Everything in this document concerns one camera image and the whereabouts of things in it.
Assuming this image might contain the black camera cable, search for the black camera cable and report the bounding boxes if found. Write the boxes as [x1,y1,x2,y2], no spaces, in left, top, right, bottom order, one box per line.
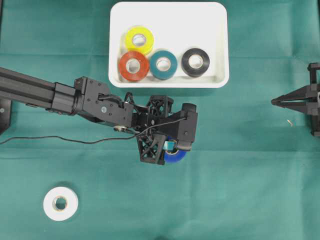
[0,116,188,145]

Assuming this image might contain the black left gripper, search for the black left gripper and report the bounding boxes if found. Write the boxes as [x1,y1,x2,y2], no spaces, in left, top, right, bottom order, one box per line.
[129,95,179,165]

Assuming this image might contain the yellow tape roll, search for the yellow tape roll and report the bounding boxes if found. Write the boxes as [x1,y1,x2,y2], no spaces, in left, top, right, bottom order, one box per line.
[124,26,154,55]

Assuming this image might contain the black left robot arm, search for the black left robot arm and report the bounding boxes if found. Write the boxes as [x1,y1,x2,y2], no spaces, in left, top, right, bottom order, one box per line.
[0,68,179,165]

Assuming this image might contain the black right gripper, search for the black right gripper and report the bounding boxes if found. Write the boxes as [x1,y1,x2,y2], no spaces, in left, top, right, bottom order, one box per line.
[271,62,320,137]

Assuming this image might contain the white plastic case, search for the white plastic case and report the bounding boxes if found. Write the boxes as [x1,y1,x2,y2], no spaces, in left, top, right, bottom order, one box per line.
[108,1,230,88]

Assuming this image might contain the blue tape roll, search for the blue tape roll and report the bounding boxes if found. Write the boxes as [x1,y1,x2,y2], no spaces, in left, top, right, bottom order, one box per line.
[163,137,187,163]

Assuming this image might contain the black tape roll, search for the black tape roll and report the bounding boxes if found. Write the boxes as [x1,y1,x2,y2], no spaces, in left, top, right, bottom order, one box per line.
[181,48,210,78]

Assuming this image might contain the white tape roll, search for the white tape roll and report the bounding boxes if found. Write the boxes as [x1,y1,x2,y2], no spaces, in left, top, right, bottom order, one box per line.
[43,186,79,222]

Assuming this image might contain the green table cloth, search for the green table cloth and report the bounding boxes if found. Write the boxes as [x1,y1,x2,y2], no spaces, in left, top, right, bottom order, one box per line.
[0,0,320,240]

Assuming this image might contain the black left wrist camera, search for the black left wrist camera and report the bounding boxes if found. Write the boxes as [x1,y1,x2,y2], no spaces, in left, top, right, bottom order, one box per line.
[156,103,198,152]

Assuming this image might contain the teal tape roll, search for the teal tape roll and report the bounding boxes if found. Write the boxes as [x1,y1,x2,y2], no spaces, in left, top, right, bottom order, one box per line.
[149,50,178,80]

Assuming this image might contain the red tape roll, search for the red tape roll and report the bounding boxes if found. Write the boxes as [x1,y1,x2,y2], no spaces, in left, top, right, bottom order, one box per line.
[118,51,150,82]

